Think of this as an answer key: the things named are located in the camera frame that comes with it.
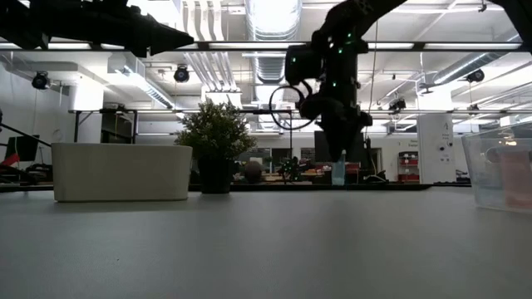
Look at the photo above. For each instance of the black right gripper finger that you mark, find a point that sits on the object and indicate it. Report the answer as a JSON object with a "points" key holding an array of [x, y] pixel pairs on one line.
{"points": [[338, 141]]}

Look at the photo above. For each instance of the pink medicine bottle white cap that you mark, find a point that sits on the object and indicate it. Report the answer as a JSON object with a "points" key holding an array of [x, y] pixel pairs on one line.
{"points": [[515, 182]]}

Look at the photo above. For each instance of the black hanging spotlight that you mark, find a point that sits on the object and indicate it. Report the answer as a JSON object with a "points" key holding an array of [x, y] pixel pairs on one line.
{"points": [[181, 74], [40, 80], [397, 104], [475, 75]]}

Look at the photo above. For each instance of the shelf with red bins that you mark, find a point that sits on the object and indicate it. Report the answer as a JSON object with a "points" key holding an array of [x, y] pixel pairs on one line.
{"points": [[408, 176]]}

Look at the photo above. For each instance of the silver ventilation duct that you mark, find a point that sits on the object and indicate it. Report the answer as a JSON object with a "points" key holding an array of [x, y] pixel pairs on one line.
{"points": [[272, 21]]}

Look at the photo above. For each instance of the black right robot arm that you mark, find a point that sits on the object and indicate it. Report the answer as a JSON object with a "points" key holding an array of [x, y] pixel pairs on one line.
{"points": [[341, 70]]}

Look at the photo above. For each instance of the person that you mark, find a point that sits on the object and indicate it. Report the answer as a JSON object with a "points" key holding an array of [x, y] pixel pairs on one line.
{"points": [[253, 172]]}

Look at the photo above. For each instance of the slanted silver duct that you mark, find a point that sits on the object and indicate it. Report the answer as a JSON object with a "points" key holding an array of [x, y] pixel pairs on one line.
{"points": [[465, 66]]}

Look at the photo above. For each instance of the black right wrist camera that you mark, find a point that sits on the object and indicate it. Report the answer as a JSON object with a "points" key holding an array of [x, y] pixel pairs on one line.
{"points": [[303, 64]]}

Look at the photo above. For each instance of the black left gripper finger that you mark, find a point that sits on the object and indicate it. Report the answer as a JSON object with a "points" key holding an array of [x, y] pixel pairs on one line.
{"points": [[166, 39]]}

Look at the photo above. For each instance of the white plastic bin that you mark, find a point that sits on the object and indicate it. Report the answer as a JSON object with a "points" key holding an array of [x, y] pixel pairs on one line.
{"points": [[120, 174]]}

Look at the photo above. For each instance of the blue medicine bottle white cap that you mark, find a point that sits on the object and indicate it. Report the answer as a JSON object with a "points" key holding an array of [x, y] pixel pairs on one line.
{"points": [[338, 174]]}

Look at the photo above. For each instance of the clear plastic bin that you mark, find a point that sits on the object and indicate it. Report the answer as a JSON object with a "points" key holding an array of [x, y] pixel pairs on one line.
{"points": [[478, 195]]}

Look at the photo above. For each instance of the black horizontal rail frame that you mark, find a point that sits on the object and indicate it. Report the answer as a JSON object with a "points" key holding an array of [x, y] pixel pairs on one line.
{"points": [[395, 111]]}

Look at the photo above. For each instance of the small black monitor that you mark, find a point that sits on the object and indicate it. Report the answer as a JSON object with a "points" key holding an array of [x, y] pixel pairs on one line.
{"points": [[25, 147]]}

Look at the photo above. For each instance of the potted artificial flowering plant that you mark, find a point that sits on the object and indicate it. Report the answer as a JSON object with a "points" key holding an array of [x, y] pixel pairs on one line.
{"points": [[216, 133]]}

